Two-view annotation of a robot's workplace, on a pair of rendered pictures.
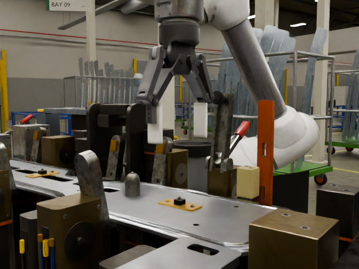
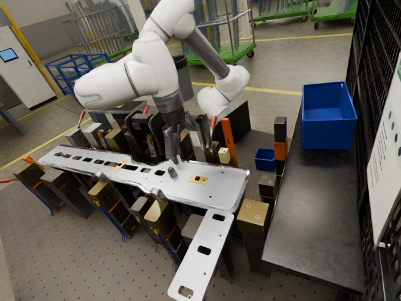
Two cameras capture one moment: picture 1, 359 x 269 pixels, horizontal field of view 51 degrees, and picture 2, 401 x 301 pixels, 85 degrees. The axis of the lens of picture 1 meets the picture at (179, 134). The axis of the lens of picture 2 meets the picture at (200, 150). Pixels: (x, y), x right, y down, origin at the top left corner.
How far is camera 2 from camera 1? 42 cm
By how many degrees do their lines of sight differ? 31
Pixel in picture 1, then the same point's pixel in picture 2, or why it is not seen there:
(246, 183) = (224, 158)
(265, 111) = (225, 125)
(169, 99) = not seen: hidden behind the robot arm
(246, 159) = (213, 104)
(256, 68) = (207, 55)
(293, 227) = (253, 217)
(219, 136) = (204, 135)
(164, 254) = (205, 226)
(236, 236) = (229, 202)
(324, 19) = not seen: outside the picture
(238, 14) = (188, 28)
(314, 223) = (260, 210)
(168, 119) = not seen: hidden behind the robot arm
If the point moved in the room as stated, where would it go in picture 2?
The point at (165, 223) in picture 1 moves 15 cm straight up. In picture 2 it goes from (197, 200) to (186, 171)
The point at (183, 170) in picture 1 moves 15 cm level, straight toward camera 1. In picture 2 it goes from (188, 143) to (194, 161)
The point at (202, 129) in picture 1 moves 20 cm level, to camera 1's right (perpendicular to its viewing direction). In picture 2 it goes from (197, 143) to (244, 128)
